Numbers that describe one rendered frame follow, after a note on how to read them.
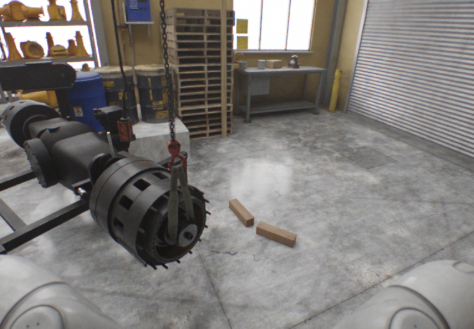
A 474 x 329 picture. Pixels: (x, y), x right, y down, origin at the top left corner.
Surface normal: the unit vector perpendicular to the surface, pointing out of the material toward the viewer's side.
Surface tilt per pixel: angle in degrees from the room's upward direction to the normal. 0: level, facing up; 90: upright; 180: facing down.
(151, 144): 90
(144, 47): 90
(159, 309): 0
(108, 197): 51
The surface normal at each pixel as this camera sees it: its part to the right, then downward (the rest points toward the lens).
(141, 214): -0.43, -0.39
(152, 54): 0.41, 0.43
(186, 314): 0.03, -0.88
